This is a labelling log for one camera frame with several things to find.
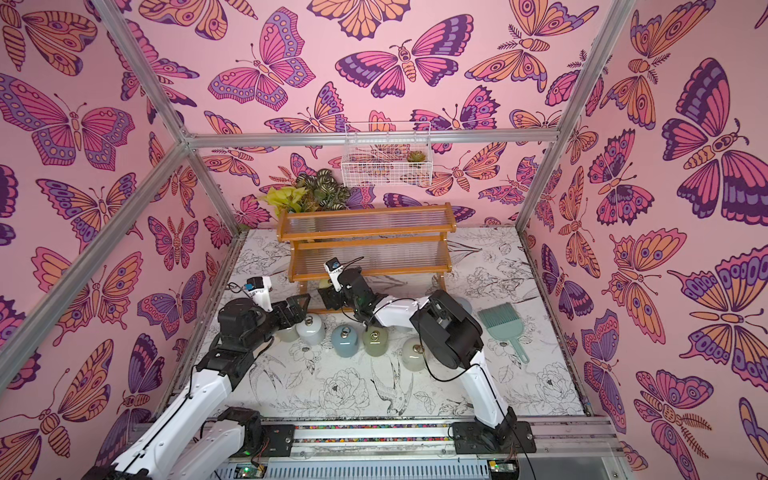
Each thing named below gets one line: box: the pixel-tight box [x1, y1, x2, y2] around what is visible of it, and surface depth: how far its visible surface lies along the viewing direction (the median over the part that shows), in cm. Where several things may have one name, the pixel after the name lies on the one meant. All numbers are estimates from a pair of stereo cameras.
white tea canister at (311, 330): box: [296, 313, 325, 346], surface depth 87 cm
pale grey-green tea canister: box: [401, 337, 425, 372], surface depth 83 cm
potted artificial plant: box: [261, 169, 350, 218], surface depth 102 cm
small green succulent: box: [407, 150, 428, 163], surface depth 94 cm
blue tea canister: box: [331, 324, 359, 358], surface depth 86 cm
